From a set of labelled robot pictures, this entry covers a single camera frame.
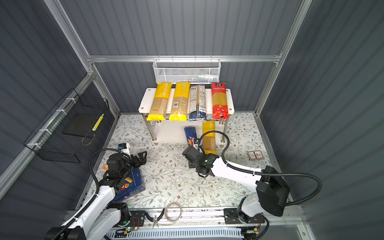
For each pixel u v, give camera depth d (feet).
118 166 2.12
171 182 2.80
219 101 2.44
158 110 2.32
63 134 2.36
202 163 1.90
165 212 2.47
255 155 3.09
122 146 2.41
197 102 2.44
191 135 2.94
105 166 3.00
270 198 1.37
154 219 2.41
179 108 2.37
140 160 2.52
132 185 2.57
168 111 2.45
